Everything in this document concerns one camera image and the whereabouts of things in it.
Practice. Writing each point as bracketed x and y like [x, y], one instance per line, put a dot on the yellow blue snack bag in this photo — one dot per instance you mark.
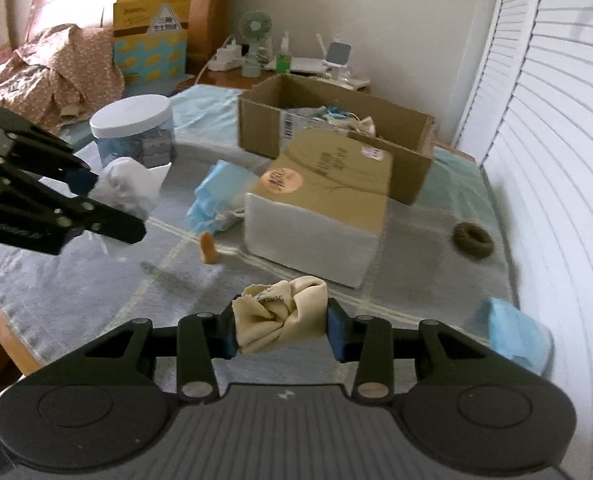
[150, 39]

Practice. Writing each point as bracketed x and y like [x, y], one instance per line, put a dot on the white power strip charger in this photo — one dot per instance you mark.
[228, 57]

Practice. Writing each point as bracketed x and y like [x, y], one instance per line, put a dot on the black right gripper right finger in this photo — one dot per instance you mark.
[368, 342]

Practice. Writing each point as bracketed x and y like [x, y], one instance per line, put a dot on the pink floral garment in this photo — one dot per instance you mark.
[61, 76]

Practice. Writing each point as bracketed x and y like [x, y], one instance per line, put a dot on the beige knotted cloth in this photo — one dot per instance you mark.
[270, 316]

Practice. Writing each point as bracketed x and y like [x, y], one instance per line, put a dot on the white sock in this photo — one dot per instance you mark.
[128, 186]

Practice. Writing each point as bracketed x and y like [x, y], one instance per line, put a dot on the green small bottle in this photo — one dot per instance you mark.
[284, 57]

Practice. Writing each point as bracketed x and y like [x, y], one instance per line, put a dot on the brown hair scrunchie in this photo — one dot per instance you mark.
[472, 240]

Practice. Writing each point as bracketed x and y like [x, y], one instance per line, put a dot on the white louvered door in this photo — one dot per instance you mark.
[529, 124]

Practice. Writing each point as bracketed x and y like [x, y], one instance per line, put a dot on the open cardboard box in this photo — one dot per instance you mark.
[272, 112]

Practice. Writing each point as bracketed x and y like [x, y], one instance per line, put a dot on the blue jar white lid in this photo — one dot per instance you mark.
[137, 127]

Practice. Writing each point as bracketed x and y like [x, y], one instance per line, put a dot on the white router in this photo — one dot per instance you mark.
[315, 67]

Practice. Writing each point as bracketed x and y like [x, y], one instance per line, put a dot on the blue face mask pile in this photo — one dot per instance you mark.
[220, 199]

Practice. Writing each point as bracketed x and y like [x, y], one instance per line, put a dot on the orange finger cot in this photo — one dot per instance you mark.
[208, 250]

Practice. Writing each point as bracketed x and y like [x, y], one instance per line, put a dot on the brown tissue pack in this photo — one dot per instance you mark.
[320, 207]

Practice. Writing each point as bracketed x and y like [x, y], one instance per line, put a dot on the green desk fan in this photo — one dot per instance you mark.
[256, 31]

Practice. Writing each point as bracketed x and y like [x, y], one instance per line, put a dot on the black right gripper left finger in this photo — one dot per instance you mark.
[201, 338]

